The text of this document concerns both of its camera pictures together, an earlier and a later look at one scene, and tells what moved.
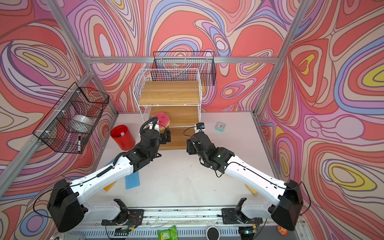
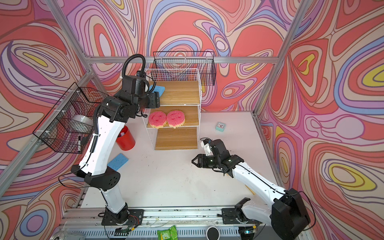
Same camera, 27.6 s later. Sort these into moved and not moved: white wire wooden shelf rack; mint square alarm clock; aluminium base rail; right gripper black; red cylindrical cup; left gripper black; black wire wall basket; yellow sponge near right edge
Moved: left gripper black; right gripper black
Not moved: white wire wooden shelf rack; aluminium base rail; mint square alarm clock; yellow sponge near right edge; red cylindrical cup; black wire wall basket
